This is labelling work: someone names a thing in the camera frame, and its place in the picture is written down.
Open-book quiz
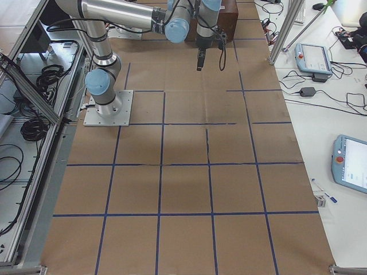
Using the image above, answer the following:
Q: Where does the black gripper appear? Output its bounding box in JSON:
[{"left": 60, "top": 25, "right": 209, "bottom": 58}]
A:
[{"left": 195, "top": 34, "right": 214, "bottom": 71}]

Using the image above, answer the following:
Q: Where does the dark wooden drawer cabinet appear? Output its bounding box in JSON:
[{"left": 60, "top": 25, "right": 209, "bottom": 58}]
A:
[{"left": 185, "top": 0, "right": 239, "bottom": 42}]

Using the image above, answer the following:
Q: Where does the black power adapter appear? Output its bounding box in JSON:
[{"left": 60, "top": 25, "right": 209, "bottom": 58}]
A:
[{"left": 299, "top": 87, "right": 316, "bottom": 97}]

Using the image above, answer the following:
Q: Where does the far teach pendant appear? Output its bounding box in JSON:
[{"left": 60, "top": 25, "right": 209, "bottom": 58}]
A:
[{"left": 295, "top": 43, "right": 332, "bottom": 76}]

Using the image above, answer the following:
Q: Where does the teach pendant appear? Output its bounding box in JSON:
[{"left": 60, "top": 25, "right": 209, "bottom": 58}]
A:
[
  {"left": 295, "top": 43, "right": 332, "bottom": 76},
  {"left": 331, "top": 135, "right": 367, "bottom": 194}
]

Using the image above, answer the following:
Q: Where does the near teach pendant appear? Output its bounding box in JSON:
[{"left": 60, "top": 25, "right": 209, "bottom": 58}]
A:
[{"left": 331, "top": 135, "right": 367, "bottom": 194}]

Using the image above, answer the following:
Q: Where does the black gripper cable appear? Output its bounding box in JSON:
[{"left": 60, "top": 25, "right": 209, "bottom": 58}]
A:
[{"left": 213, "top": 25, "right": 229, "bottom": 72}]

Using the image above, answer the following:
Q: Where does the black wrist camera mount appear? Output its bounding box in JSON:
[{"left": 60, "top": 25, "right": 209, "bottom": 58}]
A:
[{"left": 214, "top": 25, "right": 228, "bottom": 50}]

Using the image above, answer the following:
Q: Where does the aluminium frame post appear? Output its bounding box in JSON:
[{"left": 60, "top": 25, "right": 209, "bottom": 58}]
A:
[{"left": 268, "top": 0, "right": 304, "bottom": 65}]

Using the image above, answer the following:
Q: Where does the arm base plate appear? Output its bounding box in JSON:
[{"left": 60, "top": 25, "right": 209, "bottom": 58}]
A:
[{"left": 83, "top": 90, "right": 134, "bottom": 127}]

